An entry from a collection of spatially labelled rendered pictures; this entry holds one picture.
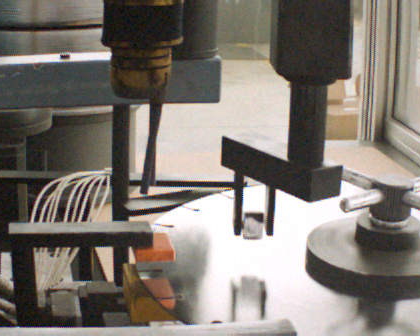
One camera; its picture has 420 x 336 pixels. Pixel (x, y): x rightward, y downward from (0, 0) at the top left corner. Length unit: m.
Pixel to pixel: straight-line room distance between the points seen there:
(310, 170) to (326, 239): 0.10
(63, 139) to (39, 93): 0.49
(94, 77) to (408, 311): 0.34
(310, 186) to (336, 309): 0.07
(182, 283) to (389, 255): 0.13
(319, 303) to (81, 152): 0.74
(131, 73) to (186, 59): 0.23
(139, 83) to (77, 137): 0.71
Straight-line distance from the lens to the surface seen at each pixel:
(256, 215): 0.56
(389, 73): 1.69
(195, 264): 0.56
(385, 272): 0.54
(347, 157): 1.55
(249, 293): 0.52
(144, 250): 0.53
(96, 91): 0.72
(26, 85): 0.71
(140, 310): 0.54
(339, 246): 0.57
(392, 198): 0.56
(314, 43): 0.48
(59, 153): 1.20
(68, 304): 0.58
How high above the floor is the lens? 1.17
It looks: 17 degrees down
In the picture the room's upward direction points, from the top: 2 degrees clockwise
